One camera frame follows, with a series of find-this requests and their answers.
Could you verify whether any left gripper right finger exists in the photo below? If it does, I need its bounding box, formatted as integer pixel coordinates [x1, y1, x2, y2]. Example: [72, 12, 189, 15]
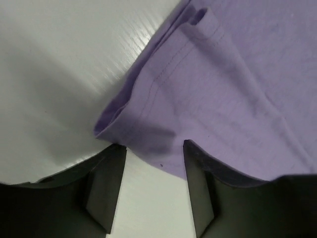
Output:
[183, 140, 267, 237]

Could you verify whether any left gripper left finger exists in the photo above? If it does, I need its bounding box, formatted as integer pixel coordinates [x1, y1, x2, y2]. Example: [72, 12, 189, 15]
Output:
[37, 144, 127, 235]

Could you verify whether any purple t shirt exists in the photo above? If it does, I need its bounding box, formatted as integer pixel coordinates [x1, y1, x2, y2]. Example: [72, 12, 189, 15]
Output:
[94, 0, 317, 186]

